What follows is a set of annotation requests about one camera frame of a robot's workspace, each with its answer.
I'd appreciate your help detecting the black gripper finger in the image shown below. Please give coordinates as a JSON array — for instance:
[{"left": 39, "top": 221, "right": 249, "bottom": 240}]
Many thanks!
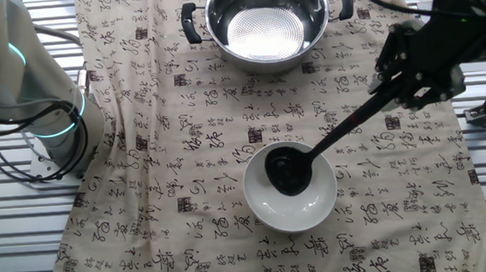
[
  {"left": 363, "top": 20, "right": 422, "bottom": 97},
  {"left": 392, "top": 63, "right": 468, "bottom": 113}
]

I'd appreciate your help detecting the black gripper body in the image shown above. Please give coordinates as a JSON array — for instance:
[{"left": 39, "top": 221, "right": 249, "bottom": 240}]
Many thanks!
[{"left": 402, "top": 0, "right": 486, "bottom": 83}]

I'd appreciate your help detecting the black ladle with red tip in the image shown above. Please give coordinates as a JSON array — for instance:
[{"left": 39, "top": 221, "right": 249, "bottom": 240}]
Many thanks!
[{"left": 258, "top": 75, "right": 413, "bottom": 198}]

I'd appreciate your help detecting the white ceramic bowl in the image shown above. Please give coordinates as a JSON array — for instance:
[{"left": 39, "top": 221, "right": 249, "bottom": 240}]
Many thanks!
[{"left": 240, "top": 137, "right": 341, "bottom": 238}]

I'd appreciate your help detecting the black white marker board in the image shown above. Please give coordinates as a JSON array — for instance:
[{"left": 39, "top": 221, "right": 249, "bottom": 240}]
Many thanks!
[{"left": 417, "top": 0, "right": 486, "bottom": 76}]

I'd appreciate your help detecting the beige calligraphy tablecloth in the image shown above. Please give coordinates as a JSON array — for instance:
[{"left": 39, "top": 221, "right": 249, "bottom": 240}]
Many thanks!
[{"left": 22, "top": 0, "right": 486, "bottom": 272}]

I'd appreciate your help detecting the steel pot with black handles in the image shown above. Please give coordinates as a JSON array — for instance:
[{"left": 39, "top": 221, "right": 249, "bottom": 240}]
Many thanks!
[{"left": 180, "top": 0, "right": 359, "bottom": 80}]

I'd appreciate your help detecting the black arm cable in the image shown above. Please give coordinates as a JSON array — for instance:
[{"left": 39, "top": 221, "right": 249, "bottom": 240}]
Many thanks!
[{"left": 0, "top": 98, "right": 92, "bottom": 186}]

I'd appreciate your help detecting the thick grey cable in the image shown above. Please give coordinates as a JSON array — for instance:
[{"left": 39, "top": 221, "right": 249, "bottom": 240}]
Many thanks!
[{"left": 31, "top": 19, "right": 82, "bottom": 50}]

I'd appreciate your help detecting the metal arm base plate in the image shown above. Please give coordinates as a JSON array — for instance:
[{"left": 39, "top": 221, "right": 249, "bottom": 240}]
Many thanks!
[{"left": 26, "top": 138, "right": 92, "bottom": 192}]

